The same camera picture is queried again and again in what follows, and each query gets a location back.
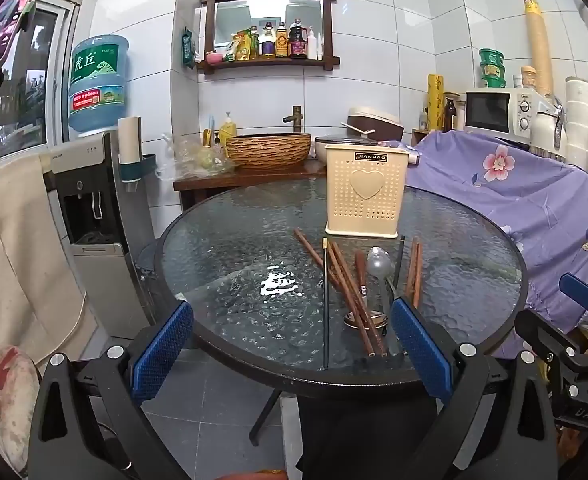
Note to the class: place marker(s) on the wooden framed mirror shelf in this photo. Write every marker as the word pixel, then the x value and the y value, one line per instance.
pixel 269 12

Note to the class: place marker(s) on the wooden counter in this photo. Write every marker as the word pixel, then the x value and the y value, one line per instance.
pixel 208 183

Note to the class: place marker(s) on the clear plastic bags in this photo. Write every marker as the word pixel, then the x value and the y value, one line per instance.
pixel 193 157

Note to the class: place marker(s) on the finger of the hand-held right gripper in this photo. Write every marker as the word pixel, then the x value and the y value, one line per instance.
pixel 581 292
pixel 544 332

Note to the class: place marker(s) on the yellow foil box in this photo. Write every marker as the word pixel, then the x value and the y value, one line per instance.
pixel 435 102

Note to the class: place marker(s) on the white pot with lid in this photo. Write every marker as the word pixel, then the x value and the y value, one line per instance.
pixel 320 152

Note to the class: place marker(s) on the cling film roll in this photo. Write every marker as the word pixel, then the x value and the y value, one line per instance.
pixel 413 159

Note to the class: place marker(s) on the green instant noodle bowl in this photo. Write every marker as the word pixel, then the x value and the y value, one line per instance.
pixel 494 82
pixel 493 71
pixel 491 57

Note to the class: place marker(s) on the purple label bottle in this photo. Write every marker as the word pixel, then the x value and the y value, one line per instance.
pixel 268 41

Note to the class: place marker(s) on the white microwave oven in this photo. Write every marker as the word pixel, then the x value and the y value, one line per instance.
pixel 494 110

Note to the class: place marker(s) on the teal paper cup holder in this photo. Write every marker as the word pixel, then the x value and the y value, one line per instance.
pixel 133 165

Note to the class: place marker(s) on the black chopstick with gold band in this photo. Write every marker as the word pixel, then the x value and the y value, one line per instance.
pixel 326 300
pixel 399 260

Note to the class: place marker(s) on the bronze faucet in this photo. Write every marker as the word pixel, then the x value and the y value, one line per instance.
pixel 294 117

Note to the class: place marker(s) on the brown sauce bottle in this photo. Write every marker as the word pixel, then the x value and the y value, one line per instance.
pixel 281 41

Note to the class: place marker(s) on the dark soy sauce bottle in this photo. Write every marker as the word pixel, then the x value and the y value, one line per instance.
pixel 298 40

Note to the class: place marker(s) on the tall beige roll tube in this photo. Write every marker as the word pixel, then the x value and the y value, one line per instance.
pixel 539 45

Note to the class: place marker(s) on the grey water dispenser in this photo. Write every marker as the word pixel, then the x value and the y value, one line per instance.
pixel 93 270

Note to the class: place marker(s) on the beige cloth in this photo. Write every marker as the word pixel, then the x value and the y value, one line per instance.
pixel 13 240

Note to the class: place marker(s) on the beige plastic cutlery holder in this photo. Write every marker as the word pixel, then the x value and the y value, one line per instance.
pixel 354 210

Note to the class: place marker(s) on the brown wooden chopstick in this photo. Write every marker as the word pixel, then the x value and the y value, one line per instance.
pixel 412 265
pixel 309 247
pixel 344 272
pixel 418 280

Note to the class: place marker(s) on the blue water bottle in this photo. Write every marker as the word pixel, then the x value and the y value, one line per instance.
pixel 98 75

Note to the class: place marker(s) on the person's black clothing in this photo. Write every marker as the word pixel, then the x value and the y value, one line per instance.
pixel 364 440

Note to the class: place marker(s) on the purple floral cloth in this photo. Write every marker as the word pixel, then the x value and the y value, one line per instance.
pixel 524 200

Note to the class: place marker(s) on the brown glass bottle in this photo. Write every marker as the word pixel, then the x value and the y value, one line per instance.
pixel 449 116

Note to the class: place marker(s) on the white and brown rice cooker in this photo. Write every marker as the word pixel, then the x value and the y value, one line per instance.
pixel 374 124

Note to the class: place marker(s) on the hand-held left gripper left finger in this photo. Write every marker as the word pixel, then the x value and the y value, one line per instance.
pixel 163 345

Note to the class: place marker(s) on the white squeeze bottle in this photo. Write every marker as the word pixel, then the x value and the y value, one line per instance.
pixel 313 44

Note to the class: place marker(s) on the pink small object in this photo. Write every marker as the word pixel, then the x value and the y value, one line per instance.
pixel 212 57

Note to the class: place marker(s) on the yellow packet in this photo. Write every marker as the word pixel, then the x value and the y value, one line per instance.
pixel 241 49

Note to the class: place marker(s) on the window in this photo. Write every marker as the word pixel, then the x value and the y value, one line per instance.
pixel 23 90

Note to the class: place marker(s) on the green glass bottle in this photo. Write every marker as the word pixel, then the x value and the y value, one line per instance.
pixel 253 44

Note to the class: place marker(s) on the yellow soap bottle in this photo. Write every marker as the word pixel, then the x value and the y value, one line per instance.
pixel 227 129

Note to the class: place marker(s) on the white thermos jug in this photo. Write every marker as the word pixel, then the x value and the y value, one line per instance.
pixel 543 130

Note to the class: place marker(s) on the woven pattern wash basin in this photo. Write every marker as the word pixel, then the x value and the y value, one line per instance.
pixel 268 152

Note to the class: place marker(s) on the green hanging packet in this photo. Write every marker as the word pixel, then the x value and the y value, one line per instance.
pixel 187 47

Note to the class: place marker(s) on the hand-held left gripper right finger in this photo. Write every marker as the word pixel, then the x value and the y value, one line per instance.
pixel 421 355

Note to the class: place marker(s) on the clear plastic spoon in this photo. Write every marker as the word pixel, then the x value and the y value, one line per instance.
pixel 380 262

